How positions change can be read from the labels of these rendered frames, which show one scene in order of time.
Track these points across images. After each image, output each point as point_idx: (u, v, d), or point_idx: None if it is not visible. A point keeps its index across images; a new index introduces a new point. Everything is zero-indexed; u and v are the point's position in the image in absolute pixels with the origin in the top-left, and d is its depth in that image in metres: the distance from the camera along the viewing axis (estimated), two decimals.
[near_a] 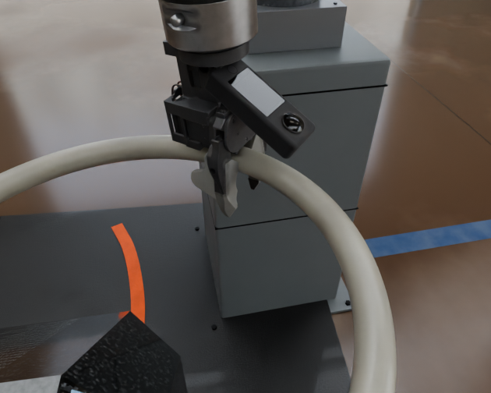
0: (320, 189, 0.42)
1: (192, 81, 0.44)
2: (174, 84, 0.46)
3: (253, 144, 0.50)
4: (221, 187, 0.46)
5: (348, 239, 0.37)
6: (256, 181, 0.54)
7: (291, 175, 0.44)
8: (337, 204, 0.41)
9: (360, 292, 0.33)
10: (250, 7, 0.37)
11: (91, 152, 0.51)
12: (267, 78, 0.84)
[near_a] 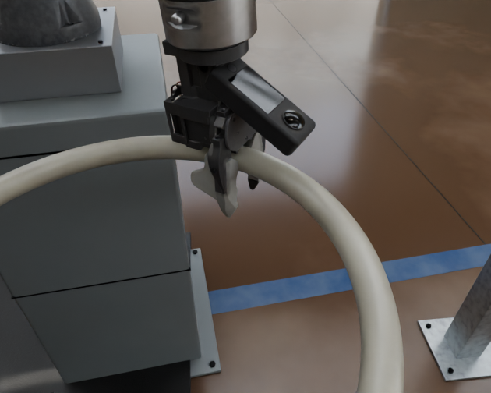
0: (321, 186, 0.43)
1: (191, 81, 0.44)
2: (174, 84, 0.46)
3: (252, 143, 0.50)
4: (222, 186, 0.46)
5: (351, 236, 0.37)
6: (255, 181, 0.54)
7: (292, 174, 0.44)
8: (338, 201, 0.41)
9: (365, 288, 0.33)
10: (250, 5, 0.37)
11: (90, 154, 0.50)
12: (3, 136, 0.68)
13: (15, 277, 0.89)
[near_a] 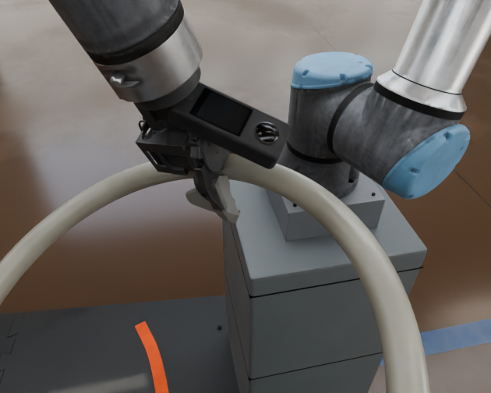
0: (313, 183, 0.42)
1: (155, 116, 0.42)
2: (140, 121, 0.44)
3: None
4: (217, 206, 0.46)
5: (352, 235, 0.37)
6: None
7: (281, 176, 0.43)
8: (333, 196, 0.40)
9: (376, 292, 0.34)
10: (185, 38, 0.34)
11: (85, 202, 0.51)
12: (309, 275, 0.87)
13: (260, 366, 1.08)
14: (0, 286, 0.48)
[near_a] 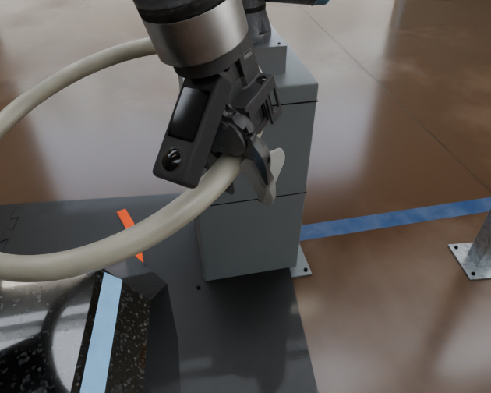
0: None
1: None
2: None
3: (241, 164, 0.47)
4: None
5: None
6: (259, 197, 0.51)
7: None
8: None
9: None
10: (164, 38, 0.35)
11: (95, 58, 0.75)
12: None
13: None
14: (30, 99, 0.72)
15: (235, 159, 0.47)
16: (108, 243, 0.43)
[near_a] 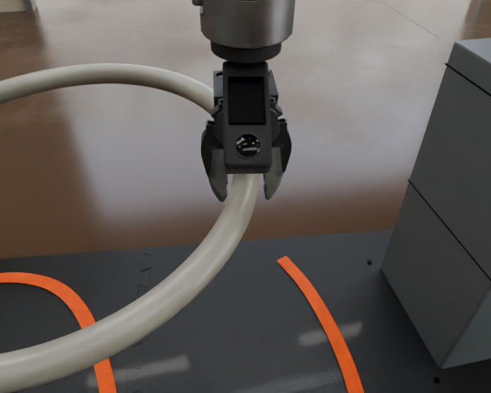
0: (153, 67, 0.62)
1: None
2: None
3: None
4: (204, 166, 0.49)
5: (187, 81, 0.58)
6: (264, 192, 0.53)
7: (131, 66, 0.62)
8: (169, 70, 0.61)
9: (209, 98, 0.56)
10: (253, 15, 0.35)
11: None
12: None
13: None
14: None
15: None
16: (199, 263, 0.37)
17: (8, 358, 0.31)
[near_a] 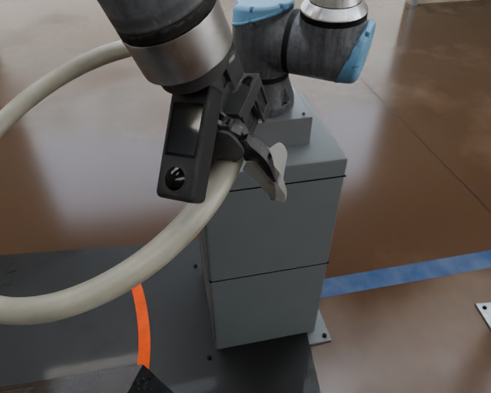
0: None
1: None
2: None
3: (245, 167, 0.46)
4: None
5: None
6: (270, 196, 0.51)
7: None
8: None
9: None
10: (152, 60, 0.34)
11: (58, 74, 0.71)
12: (249, 175, 1.08)
13: (218, 267, 1.29)
14: None
15: (232, 162, 0.47)
16: (121, 270, 0.42)
17: None
